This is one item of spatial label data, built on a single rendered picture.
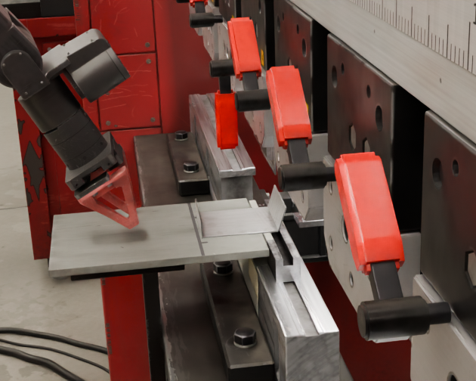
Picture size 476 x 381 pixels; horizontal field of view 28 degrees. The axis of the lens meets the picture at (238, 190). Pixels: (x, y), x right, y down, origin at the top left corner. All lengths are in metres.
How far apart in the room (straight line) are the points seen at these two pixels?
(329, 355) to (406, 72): 0.59
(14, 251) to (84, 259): 2.64
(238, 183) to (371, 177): 1.08
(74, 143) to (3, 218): 3.00
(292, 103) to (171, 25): 1.38
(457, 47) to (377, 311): 0.12
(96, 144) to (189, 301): 0.28
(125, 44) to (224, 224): 0.86
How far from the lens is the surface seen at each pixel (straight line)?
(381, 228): 0.45
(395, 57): 0.51
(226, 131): 1.01
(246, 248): 1.15
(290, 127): 0.63
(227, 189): 1.54
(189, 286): 1.35
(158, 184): 1.75
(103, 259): 1.15
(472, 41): 0.41
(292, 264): 1.12
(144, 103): 2.04
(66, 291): 3.40
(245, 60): 0.82
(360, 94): 0.57
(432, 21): 0.45
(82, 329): 3.13
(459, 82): 0.42
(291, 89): 0.65
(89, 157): 1.14
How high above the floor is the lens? 1.46
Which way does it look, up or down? 20 degrees down
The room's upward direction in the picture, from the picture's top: 2 degrees counter-clockwise
